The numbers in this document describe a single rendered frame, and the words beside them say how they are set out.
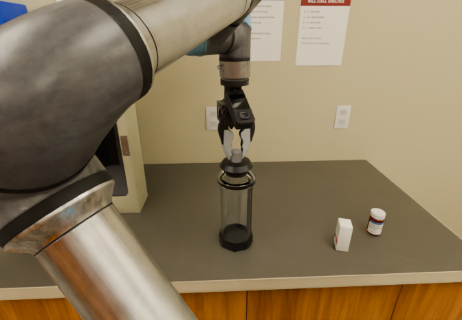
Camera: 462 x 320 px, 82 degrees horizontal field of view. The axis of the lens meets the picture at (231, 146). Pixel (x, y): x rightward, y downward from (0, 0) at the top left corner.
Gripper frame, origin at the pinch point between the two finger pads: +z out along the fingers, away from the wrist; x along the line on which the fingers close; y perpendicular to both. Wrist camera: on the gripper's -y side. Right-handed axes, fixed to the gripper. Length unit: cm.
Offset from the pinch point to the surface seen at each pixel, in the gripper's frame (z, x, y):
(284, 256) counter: 28.8, -11.5, -10.1
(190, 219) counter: 28.8, 12.3, 13.9
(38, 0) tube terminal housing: -38, 46, 27
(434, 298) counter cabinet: 43, -55, -25
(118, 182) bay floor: 21, 36, 34
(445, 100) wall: -1, -116, 32
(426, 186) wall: 48, -121, 31
